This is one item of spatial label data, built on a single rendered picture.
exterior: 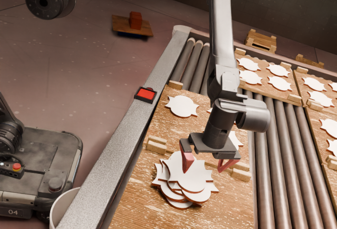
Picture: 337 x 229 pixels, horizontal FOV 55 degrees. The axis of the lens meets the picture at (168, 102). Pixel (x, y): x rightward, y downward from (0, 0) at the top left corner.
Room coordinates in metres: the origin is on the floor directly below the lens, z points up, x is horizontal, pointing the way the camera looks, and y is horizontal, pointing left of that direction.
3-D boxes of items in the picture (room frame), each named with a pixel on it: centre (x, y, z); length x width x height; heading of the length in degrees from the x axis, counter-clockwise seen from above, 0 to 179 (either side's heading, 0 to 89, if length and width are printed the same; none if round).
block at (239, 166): (0.78, -0.27, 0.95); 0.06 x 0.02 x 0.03; 89
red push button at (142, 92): (1.08, 0.09, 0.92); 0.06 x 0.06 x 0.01; 87
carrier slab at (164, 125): (0.98, -0.14, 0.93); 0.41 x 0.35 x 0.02; 179
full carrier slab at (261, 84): (1.58, -0.44, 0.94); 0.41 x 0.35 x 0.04; 177
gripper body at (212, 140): (0.62, -0.13, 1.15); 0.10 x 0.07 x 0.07; 112
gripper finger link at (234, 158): (0.63, -0.16, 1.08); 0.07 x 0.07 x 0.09; 22
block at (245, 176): (0.74, -0.27, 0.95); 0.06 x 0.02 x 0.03; 87
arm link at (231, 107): (0.62, -0.13, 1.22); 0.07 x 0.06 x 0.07; 101
